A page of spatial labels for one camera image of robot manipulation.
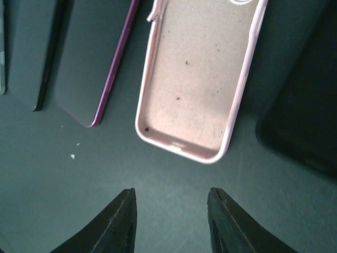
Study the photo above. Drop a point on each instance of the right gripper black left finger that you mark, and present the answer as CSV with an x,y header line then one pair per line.
x,y
112,230

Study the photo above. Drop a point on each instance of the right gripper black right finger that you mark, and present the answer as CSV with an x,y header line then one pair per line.
x,y
232,229

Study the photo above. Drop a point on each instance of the black phone case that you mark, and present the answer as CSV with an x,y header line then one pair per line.
x,y
300,121

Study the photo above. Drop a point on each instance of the pink phone case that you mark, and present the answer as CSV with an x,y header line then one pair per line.
x,y
197,62

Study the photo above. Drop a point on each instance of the bare magenta phone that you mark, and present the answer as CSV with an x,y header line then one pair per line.
x,y
95,40

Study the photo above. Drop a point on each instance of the bare black phone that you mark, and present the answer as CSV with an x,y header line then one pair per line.
x,y
33,43

